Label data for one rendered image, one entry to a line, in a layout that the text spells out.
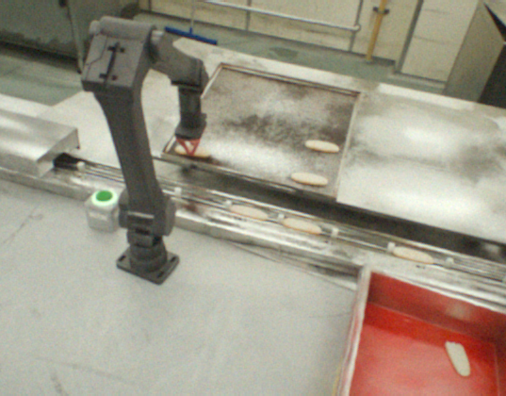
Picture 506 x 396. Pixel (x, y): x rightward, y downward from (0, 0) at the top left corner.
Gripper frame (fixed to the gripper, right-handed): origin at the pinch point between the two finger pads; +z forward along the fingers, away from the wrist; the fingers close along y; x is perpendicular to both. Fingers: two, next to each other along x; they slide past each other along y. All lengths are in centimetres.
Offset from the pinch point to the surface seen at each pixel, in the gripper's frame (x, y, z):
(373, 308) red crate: -51, -38, 4
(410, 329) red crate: -59, -42, 3
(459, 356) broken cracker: -68, -47, 2
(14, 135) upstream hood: 45.6, -9.6, -3.5
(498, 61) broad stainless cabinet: -126, 135, 28
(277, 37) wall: 8, 343, 137
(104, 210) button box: 13.1, -29.0, -2.8
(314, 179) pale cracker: -34.9, -4.4, 0.2
